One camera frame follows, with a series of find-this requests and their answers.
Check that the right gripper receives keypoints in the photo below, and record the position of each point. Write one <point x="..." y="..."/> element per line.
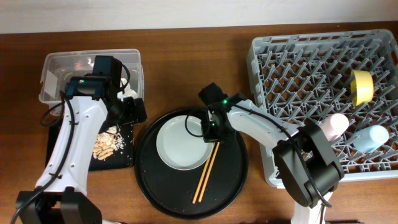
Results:
<point x="208" y="135"/>

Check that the yellow bowl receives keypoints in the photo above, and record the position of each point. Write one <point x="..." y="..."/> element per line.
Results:
<point x="363" y="86"/>

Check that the wooden chopstick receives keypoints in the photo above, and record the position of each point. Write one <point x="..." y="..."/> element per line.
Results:
<point x="208" y="171"/>
<point x="202" y="178"/>

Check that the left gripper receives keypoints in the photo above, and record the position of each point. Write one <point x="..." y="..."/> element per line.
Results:
<point x="135" y="113"/>

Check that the pink cup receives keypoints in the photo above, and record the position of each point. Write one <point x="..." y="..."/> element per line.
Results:
<point x="334" y="126"/>

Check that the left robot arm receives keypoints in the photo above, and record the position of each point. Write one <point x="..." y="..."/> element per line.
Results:
<point x="90" y="104"/>

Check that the black rectangular tray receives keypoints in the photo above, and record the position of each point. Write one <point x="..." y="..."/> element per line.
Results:
<point x="116" y="161"/>

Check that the blue cup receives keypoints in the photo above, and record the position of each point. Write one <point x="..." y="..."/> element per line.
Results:
<point x="370" y="138"/>

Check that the clear plastic bin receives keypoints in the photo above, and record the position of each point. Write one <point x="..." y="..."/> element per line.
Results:
<point x="61" y="66"/>

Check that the food scraps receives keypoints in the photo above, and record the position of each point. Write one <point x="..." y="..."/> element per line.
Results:
<point x="107" y="143"/>

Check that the large white tissue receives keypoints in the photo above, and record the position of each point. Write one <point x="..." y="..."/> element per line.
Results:
<point x="127" y="92"/>

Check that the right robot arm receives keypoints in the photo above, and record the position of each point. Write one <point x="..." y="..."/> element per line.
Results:
<point x="309" y="169"/>

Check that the round black tray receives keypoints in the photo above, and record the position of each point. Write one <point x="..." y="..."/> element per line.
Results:
<point x="171" y="191"/>

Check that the grey plate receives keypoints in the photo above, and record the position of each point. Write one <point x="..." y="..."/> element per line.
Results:
<point x="179" y="143"/>

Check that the grey dishwasher rack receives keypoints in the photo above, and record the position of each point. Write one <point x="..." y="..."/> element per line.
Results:
<point x="303" y="78"/>

